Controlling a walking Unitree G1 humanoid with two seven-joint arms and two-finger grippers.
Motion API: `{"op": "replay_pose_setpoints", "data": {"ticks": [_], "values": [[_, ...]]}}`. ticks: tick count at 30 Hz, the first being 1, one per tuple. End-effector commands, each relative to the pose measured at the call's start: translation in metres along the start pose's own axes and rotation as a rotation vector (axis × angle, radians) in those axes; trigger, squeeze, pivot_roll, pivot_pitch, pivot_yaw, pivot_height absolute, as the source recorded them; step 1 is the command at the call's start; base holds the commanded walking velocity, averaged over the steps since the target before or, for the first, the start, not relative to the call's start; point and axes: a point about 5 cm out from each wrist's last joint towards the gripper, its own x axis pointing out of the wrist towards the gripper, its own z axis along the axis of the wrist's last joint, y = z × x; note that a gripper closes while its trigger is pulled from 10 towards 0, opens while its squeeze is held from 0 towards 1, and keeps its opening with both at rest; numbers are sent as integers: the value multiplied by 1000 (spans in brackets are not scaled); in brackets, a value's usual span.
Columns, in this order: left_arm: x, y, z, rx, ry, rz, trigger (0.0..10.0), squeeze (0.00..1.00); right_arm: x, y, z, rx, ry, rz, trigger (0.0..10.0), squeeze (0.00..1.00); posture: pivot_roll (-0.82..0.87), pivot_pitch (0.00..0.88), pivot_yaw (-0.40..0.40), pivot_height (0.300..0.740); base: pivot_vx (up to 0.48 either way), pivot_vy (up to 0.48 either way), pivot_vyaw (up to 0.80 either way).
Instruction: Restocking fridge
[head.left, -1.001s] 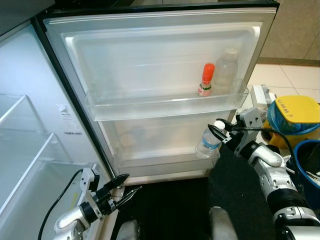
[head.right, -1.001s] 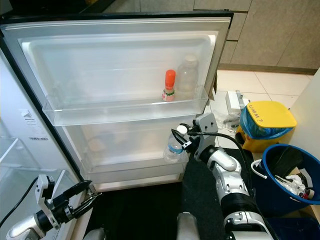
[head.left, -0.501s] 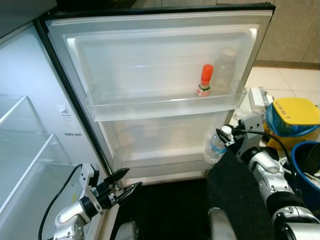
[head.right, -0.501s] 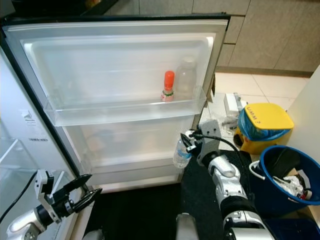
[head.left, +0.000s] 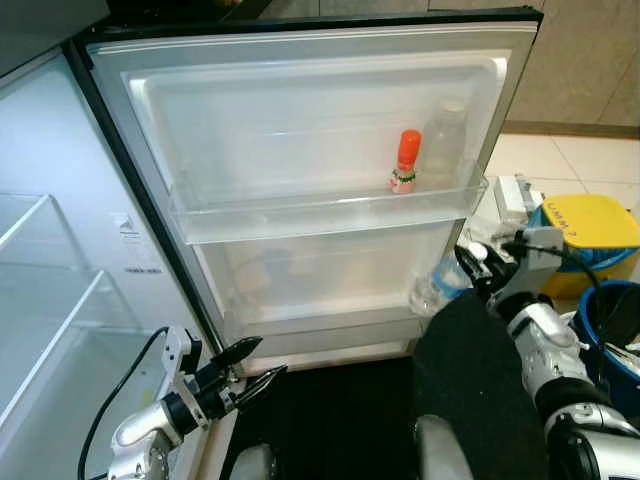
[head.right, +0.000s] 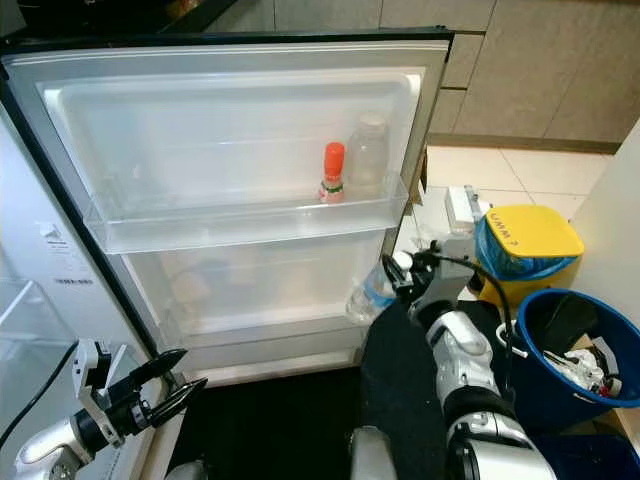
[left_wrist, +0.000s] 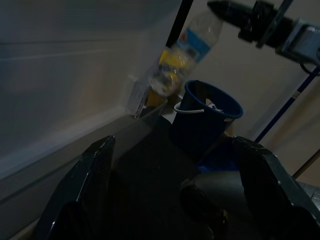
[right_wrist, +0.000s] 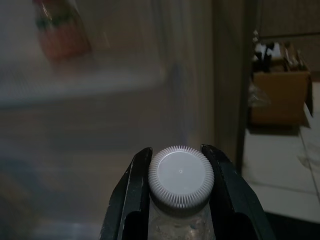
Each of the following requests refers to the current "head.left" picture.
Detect orange-capped small bottle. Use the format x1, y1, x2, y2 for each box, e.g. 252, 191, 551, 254
390, 129, 423, 195

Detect grey robot leg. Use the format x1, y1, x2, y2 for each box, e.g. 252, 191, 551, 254
230, 443, 278, 480
415, 415, 457, 480

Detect white fridge door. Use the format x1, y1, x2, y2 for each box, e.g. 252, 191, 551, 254
68, 8, 546, 373

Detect clear fridge shelf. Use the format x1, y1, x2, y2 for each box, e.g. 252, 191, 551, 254
0, 192, 87, 273
0, 268, 143, 436

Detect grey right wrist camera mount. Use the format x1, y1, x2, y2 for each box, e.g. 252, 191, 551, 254
515, 227, 568, 301

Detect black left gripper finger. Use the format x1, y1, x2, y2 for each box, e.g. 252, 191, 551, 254
205, 336, 264, 389
232, 365, 289, 413

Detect beige kitchen cabinet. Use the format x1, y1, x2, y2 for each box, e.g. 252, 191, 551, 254
500, 0, 640, 133

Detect white floor device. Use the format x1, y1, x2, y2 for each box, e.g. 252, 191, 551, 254
493, 173, 538, 229

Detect grey right robot leg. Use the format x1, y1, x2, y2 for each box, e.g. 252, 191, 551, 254
415, 415, 457, 480

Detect clear plastic bottle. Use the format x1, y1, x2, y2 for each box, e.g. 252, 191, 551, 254
420, 97, 470, 193

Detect small fridge sticker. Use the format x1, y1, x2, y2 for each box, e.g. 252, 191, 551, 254
110, 212, 137, 245

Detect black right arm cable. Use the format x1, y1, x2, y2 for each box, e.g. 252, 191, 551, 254
500, 238, 613, 336

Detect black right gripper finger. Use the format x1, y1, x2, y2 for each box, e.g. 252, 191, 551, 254
458, 262, 499, 313
468, 240, 519, 273

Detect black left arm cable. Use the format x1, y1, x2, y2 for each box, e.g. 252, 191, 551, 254
78, 325, 171, 480

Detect dark grey fridge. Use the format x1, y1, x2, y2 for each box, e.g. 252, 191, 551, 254
0, 40, 237, 480

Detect clear door shelf bin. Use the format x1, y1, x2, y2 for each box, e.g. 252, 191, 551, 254
168, 175, 491, 247
195, 218, 466, 346

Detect grey left robot leg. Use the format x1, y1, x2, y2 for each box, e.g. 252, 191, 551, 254
230, 443, 278, 480

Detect black cloth robot cover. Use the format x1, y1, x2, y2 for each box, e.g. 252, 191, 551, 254
412, 290, 551, 480

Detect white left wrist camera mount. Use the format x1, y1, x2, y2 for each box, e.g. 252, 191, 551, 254
160, 325, 203, 398

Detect yellow-lidded bin with blue bag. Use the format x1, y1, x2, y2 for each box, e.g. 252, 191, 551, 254
540, 193, 640, 301

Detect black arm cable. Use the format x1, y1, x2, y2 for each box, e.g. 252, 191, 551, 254
500, 238, 613, 336
78, 325, 171, 480

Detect blue plastic bucket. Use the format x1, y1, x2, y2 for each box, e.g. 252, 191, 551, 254
573, 280, 640, 421

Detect white-capped blue-label water bottle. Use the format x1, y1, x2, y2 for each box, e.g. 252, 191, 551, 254
410, 250, 488, 317

